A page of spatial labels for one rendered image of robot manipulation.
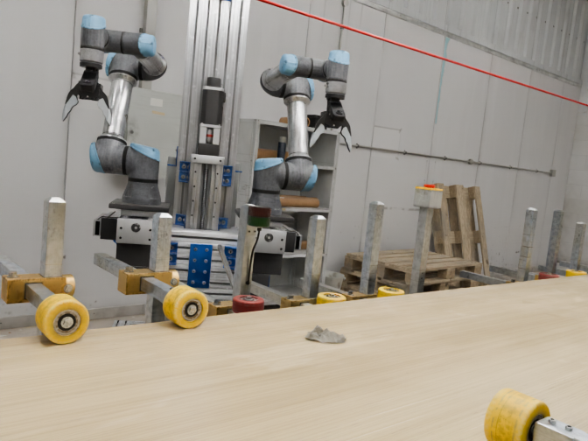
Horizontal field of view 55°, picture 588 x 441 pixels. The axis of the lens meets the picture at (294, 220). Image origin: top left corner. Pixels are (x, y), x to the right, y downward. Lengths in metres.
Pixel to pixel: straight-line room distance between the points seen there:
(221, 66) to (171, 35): 1.98
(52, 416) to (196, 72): 1.85
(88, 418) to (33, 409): 0.08
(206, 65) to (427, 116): 4.30
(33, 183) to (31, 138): 0.29
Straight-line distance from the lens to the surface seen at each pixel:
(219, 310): 1.50
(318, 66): 2.15
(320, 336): 1.19
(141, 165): 2.27
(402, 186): 6.24
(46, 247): 1.29
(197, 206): 2.39
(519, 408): 0.84
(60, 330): 1.10
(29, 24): 4.05
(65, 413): 0.85
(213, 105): 2.38
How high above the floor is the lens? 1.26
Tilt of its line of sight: 6 degrees down
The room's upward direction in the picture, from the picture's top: 6 degrees clockwise
